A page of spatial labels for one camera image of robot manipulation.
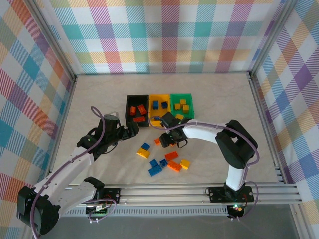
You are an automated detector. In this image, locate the black plastic bin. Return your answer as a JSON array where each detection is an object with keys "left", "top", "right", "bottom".
[{"left": 125, "top": 94, "right": 150, "bottom": 128}]

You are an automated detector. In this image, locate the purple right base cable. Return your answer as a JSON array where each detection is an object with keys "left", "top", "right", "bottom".
[{"left": 228, "top": 181, "right": 260, "bottom": 222}]

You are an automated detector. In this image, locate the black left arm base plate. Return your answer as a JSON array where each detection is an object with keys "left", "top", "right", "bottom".
[{"left": 98, "top": 188, "right": 122, "bottom": 204}]

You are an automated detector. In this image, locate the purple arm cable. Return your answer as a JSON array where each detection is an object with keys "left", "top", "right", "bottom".
[
  {"left": 149, "top": 116, "right": 259, "bottom": 185},
  {"left": 32, "top": 106, "right": 118, "bottom": 237}
]

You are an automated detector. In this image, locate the aluminium frame post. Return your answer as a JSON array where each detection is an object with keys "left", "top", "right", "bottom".
[
  {"left": 29, "top": 0, "right": 77, "bottom": 83},
  {"left": 248, "top": 0, "right": 300, "bottom": 79}
]

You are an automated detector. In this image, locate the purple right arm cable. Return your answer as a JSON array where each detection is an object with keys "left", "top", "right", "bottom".
[{"left": 149, "top": 116, "right": 259, "bottom": 185}]

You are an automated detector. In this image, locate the green plastic bin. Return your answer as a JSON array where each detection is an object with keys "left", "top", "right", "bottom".
[{"left": 170, "top": 93, "right": 195, "bottom": 120}]

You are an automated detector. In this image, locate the yellow plastic bin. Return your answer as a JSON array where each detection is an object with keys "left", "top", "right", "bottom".
[{"left": 149, "top": 93, "right": 172, "bottom": 128}]

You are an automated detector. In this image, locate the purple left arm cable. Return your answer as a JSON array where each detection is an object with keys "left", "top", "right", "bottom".
[{"left": 32, "top": 106, "right": 118, "bottom": 237}]

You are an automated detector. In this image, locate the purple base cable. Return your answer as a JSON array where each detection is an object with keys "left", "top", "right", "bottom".
[
  {"left": 228, "top": 181, "right": 260, "bottom": 222},
  {"left": 86, "top": 198, "right": 117, "bottom": 224}
]

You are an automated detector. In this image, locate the thin black left gripper cable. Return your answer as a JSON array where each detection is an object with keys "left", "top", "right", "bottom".
[{"left": 104, "top": 143, "right": 120, "bottom": 154}]

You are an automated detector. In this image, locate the aluminium side rail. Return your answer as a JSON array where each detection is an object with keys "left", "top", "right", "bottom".
[
  {"left": 246, "top": 71, "right": 287, "bottom": 185},
  {"left": 42, "top": 76, "right": 78, "bottom": 185}
]

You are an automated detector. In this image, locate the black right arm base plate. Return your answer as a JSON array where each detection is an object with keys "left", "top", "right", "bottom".
[{"left": 208, "top": 186, "right": 253, "bottom": 203}]

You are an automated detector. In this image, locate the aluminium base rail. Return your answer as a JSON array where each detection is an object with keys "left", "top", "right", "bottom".
[{"left": 59, "top": 183, "right": 302, "bottom": 206}]

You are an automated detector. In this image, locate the long yellow lego brick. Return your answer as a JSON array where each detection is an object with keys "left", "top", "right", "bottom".
[{"left": 136, "top": 148, "right": 151, "bottom": 159}]

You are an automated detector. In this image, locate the grey slotted cable duct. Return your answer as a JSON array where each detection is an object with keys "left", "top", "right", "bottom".
[{"left": 59, "top": 208, "right": 229, "bottom": 217}]

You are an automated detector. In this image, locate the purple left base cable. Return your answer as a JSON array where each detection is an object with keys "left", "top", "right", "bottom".
[{"left": 86, "top": 198, "right": 117, "bottom": 224}]

